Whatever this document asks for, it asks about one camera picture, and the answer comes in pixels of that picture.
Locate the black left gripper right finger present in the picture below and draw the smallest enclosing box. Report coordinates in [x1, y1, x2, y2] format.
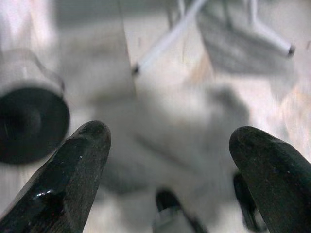
[229, 126, 311, 233]

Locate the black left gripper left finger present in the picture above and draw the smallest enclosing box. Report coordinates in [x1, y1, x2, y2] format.
[0, 120, 112, 233]

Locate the black robot foot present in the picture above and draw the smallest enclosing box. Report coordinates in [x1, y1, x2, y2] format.
[152, 188, 208, 233]

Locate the white metal chair frame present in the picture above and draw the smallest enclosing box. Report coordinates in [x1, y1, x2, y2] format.
[131, 0, 296, 74]

